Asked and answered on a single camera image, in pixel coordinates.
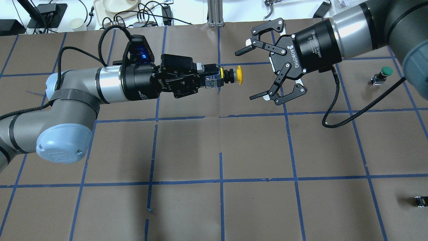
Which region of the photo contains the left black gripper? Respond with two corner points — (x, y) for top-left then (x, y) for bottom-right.
(121, 54), (222, 101)

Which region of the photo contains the black power adapter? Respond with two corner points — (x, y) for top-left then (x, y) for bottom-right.
(312, 0), (332, 18)

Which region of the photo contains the white paper cup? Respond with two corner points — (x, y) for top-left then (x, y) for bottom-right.
(69, 18), (87, 31)

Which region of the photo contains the metal grabber stick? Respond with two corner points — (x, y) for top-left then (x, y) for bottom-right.
(263, 0), (321, 20)

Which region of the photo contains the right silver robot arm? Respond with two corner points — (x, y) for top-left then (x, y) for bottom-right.
(235, 0), (428, 105)

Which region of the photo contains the beige plate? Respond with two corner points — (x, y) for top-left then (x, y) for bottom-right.
(101, 0), (141, 13)

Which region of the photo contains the yellow push button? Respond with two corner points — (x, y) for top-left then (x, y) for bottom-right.
(205, 66), (243, 86)

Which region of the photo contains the aluminium frame post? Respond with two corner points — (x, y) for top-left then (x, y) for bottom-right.
(207, 0), (224, 27)

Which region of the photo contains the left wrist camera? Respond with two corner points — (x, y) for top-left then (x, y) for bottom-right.
(122, 34), (155, 66)

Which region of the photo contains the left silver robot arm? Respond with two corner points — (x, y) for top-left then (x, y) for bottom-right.
(0, 54), (234, 170)

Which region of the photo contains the beige tray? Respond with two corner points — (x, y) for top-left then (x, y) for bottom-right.
(93, 0), (154, 25)

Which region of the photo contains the black contact block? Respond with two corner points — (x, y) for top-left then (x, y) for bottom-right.
(414, 196), (428, 208)

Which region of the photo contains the black monitor stand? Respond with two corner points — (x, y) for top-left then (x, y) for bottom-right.
(17, 0), (68, 29)

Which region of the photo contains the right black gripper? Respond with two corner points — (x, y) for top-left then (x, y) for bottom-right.
(235, 17), (343, 106)

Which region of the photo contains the green push button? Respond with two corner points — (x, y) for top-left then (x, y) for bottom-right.
(370, 67), (393, 86)

